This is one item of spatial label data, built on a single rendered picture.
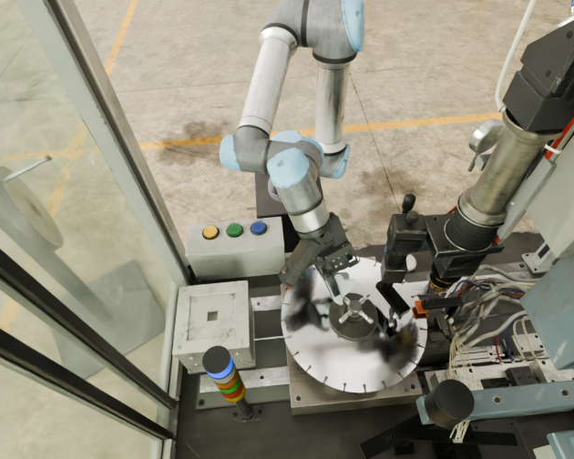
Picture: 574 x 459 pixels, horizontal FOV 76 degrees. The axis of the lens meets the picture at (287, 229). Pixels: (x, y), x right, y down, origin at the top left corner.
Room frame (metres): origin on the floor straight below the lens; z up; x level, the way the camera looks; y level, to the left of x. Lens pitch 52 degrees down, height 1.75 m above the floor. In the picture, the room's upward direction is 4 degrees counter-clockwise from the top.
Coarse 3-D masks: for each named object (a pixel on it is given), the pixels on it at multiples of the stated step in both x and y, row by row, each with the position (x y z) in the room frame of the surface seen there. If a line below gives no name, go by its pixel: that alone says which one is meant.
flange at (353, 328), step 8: (352, 296) 0.40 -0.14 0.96; (360, 296) 0.40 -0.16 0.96; (336, 304) 0.38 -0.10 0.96; (344, 304) 0.38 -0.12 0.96; (368, 304) 0.37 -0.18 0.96; (336, 312) 0.36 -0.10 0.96; (344, 312) 0.35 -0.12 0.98; (368, 312) 0.35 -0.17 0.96; (376, 312) 0.35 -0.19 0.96; (336, 320) 0.34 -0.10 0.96; (352, 320) 0.33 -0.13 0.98; (360, 320) 0.33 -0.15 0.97; (376, 320) 0.34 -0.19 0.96; (336, 328) 0.32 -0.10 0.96; (344, 328) 0.32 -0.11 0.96; (352, 328) 0.32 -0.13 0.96; (360, 328) 0.32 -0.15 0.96; (368, 328) 0.32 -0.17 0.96; (344, 336) 0.30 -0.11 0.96; (352, 336) 0.30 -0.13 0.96; (360, 336) 0.30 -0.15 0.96
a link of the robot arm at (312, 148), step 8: (272, 144) 0.61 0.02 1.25; (280, 144) 0.61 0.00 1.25; (288, 144) 0.61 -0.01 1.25; (296, 144) 0.61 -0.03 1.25; (304, 144) 0.61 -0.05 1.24; (312, 144) 0.62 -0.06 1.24; (272, 152) 0.59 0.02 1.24; (304, 152) 0.57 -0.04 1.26; (312, 152) 0.58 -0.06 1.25; (320, 152) 0.60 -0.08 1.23; (320, 160) 0.58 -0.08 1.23; (320, 168) 0.57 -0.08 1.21
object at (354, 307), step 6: (366, 294) 0.38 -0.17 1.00; (348, 300) 0.37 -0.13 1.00; (360, 300) 0.37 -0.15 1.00; (348, 306) 0.35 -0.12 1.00; (354, 306) 0.35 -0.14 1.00; (360, 306) 0.35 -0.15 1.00; (348, 312) 0.34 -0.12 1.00; (354, 312) 0.34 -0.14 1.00; (360, 312) 0.34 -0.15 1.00; (342, 318) 0.33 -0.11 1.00; (366, 318) 0.32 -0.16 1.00
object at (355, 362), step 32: (320, 288) 0.43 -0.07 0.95; (288, 320) 0.35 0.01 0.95; (320, 320) 0.35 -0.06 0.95; (384, 320) 0.34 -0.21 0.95; (416, 320) 0.33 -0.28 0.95; (320, 352) 0.27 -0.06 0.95; (352, 352) 0.27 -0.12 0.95; (384, 352) 0.26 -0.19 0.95; (416, 352) 0.26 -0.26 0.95; (352, 384) 0.20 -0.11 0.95; (384, 384) 0.20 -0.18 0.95
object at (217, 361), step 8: (208, 352) 0.21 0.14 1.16; (216, 352) 0.21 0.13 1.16; (224, 352) 0.21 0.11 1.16; (208, 360) 0.20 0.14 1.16; (216, 360) 0.20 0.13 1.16; (224, 360) 0.20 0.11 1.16; (208, 368) 0.19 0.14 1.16; (216, 368) 0.19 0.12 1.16; (224, 368) 0.19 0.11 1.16; (216, 376) 0.18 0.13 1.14; (224, 376) 0.18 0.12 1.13
